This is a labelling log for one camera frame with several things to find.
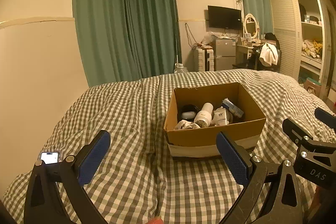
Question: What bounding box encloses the blue tissue pack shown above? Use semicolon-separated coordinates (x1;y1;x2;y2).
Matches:
222;98;244;118

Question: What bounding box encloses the white bottle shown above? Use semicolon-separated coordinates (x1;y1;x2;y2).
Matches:
194;102;213;128

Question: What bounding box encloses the white earbuds case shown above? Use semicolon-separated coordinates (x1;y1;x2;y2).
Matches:
181;111;196;121

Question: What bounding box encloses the white smartphone on bed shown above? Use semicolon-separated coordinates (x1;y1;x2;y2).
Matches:
41;151;59;164

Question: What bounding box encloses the small white carton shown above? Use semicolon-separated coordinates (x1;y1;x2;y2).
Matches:
213;107;231;126

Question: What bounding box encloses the chair with white cloth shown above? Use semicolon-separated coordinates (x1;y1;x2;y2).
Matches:
253;32;281;72

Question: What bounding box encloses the cardboard box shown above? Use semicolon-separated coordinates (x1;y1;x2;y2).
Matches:
163;83;266;159

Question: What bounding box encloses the black round jar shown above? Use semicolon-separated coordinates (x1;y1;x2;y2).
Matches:
181;104;198;113

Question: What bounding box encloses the white wardrobe shelf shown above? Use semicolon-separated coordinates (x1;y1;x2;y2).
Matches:
270;0;329;98

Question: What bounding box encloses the gray mini fridge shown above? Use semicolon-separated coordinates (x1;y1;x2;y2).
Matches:
212;39;236;71

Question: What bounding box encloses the white round vanity mirror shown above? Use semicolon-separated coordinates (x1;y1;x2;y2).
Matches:
243;13;260;41

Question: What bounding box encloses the white suitcase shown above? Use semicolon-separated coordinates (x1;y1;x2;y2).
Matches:
194;47;215;72

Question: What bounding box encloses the clear water jug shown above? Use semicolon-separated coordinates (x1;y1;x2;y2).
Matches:
173;55;188;73

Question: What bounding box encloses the green curtain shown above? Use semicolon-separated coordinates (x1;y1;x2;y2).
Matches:
237;0;274;36
72;0;182;86

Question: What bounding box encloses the black wall television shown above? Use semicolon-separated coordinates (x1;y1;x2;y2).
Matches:
208;6;243;30

